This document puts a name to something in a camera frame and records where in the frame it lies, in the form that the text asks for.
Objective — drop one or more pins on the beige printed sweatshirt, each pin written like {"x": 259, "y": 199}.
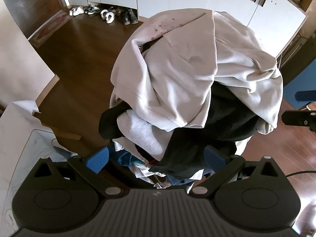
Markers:
{"x": 172, "y": 66}

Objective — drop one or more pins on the blue garment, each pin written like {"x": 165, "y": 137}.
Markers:
{"x": 124, "y": 159}

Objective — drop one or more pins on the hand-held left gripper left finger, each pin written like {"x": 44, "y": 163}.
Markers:
{"x": 97, "y": 161}

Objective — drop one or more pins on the black garment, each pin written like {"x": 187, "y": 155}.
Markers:
{"x": 222, "y": 118}

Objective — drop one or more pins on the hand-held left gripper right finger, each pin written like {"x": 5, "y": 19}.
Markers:
{"x": 214, "y": 158}

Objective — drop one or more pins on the white garment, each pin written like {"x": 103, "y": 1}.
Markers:
{"x": 140, "y": 170}

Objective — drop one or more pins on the grey fleece garment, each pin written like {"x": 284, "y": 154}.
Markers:
{"x": 143, "y": 130}

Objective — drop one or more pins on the row of shoes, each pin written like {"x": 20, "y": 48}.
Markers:
{"x": 108, "y": 16}

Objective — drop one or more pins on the blue patterned tablecloth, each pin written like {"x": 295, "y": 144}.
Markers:
{"x": 14, "y": 140}

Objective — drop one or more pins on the patterned rug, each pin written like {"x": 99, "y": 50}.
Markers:
{"x": 49, "y": 28}

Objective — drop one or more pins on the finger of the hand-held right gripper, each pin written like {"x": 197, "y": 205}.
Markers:
{"x": 296, "y": 118}
{"x": 306, "y": 96}

